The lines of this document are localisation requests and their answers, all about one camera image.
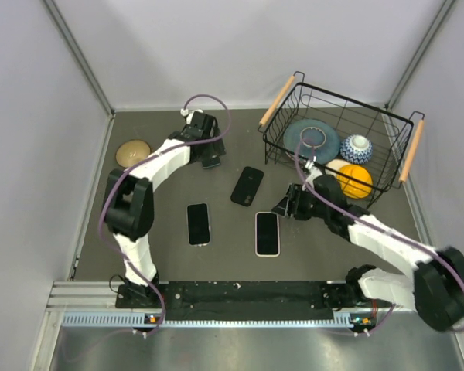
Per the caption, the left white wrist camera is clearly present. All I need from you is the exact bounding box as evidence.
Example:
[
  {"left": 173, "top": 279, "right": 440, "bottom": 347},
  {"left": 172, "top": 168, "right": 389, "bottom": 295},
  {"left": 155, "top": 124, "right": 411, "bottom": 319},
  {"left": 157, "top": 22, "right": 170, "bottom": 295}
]
[{"left": 180, "top": 109, "right": 206, "bottom": 130}]

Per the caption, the yellow bowl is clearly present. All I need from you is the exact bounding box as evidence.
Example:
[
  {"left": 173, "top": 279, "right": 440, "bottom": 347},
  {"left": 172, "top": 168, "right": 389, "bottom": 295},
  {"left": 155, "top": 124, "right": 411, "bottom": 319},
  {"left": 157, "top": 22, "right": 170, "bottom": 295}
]
[{"left": 336, "top": 165, "right": 373, "bottom": 199}]

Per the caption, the tan ceramic bowl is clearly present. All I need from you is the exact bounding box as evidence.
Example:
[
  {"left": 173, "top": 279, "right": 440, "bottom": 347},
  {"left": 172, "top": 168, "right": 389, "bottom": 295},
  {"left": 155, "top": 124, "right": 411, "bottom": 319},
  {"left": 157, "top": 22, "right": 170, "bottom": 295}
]
[{"left": 115, "top": 139, "right": 152, "bottom": 168}]

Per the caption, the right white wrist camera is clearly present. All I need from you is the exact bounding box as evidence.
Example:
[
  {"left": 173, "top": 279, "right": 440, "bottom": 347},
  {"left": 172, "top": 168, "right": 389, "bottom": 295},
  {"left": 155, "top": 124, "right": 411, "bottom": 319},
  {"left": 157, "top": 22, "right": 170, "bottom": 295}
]
[{"left": 303, "top": 156, "right": 324, "bottom": 188}]

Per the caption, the beige phone case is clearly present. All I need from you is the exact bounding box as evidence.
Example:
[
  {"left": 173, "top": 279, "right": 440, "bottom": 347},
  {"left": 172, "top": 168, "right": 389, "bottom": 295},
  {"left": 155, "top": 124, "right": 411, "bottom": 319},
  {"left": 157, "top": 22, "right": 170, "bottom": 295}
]
[{"left": 254, "top": 210, "right": 281, "bottom": 257}]

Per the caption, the teal-edged black phone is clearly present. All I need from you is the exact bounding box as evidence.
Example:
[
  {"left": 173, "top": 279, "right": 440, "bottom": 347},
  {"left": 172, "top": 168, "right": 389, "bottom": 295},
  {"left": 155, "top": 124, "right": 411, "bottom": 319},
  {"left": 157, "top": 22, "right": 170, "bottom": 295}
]
[{"left": 201, "top": 156, "right": 221, "bottom": 169}]

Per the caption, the cream bowl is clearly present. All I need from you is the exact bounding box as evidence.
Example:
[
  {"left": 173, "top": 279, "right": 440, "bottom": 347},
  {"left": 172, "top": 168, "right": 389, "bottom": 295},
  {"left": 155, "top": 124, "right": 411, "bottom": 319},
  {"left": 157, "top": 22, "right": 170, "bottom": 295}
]
[{"left": 325, "top": 158, "right": 349, "bottom": 176}]

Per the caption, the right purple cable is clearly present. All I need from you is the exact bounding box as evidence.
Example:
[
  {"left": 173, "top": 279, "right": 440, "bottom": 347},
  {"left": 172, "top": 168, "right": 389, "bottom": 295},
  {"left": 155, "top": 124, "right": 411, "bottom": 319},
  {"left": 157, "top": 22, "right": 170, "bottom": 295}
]
[{"left": 295, "top": 131, "right": 464, "bottom": 337}]

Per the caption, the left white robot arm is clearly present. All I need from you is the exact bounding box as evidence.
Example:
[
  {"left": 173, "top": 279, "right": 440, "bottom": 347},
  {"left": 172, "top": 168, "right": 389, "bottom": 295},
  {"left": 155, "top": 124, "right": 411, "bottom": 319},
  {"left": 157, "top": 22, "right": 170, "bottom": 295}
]
[{"left": 99, "top": 109, "right": 225, "bottom": 307}]

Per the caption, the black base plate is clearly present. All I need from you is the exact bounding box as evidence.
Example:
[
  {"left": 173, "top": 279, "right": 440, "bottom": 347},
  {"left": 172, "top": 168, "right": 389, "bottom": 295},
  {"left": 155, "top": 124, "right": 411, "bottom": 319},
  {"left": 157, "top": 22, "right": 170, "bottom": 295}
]
[{"left": 115, "top": 281, "right": 367, "bottom": 322}]

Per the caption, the aluminium rail with cable duct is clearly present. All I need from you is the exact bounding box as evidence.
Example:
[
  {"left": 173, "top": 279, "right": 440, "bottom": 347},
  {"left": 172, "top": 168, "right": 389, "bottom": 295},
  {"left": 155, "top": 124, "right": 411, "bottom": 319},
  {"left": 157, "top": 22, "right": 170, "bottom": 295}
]
[{"left": 46, "top": 282, "right": 388, "bottom": 332}]

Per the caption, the blue white patterned bowl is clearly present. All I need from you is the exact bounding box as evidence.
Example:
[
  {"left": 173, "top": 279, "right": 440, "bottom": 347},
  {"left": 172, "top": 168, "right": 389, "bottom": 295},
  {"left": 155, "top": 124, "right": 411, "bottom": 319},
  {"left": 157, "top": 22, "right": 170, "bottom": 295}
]
[{"left": 339, "top": 134, "right": 373, "bottom": 165}]

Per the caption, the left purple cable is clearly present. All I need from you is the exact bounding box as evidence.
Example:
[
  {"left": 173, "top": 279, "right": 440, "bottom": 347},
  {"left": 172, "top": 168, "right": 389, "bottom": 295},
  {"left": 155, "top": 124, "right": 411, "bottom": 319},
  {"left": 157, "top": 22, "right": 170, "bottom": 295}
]
[{"left": 97, "top": 94, "right": 233, "bottom": 337}]

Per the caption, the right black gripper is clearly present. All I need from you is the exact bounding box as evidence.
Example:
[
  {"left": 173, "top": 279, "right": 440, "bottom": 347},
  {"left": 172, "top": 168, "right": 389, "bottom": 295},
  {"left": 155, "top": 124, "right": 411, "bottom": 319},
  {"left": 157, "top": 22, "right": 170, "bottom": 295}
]
[{"left": 271, "top": 183, "right": 330, "bottom": 221}]

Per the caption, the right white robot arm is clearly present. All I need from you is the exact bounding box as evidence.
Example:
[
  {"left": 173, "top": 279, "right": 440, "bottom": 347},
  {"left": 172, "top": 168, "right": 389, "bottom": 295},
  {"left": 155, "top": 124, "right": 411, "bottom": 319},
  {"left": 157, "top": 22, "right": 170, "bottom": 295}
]
[{"left": 272, "top": 175, "right": 464, "bottom": 332}]

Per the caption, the blue-grey ceramic plate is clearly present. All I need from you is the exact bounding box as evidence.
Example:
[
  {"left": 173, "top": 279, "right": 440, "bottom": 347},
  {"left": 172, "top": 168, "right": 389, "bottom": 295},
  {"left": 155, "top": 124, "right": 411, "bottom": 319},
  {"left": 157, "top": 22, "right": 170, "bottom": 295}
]
[{"left": 282, "top": 119, "right": 341, "bottom": 165}]

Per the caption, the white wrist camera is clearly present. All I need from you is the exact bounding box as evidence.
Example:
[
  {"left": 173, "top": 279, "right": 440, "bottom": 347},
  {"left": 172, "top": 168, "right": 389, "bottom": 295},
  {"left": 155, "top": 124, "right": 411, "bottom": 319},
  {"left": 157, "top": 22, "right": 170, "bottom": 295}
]
[
  {"left": 303, "top": 156, "right": 324, "bottom": 188},
  {"left": 180, "top": 109, "right": 206, "bottom": 130}
]

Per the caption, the purple cable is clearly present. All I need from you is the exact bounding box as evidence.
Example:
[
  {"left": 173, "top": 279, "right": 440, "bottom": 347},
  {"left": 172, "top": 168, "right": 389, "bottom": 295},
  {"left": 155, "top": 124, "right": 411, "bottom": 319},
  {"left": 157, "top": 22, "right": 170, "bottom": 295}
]
[
  {"left": 295, "top": 131, "right": 464, "bottom": 337},
  {"left": 97, "top": 94, "right": 233, "bottom": 337}
]

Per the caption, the black wire basket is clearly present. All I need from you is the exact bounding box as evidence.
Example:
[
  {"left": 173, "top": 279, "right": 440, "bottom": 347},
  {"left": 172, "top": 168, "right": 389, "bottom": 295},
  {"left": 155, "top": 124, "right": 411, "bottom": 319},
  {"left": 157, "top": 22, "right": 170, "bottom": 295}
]
[{"left": 258, "top": 76, "right": 424, "bottom": 205}]

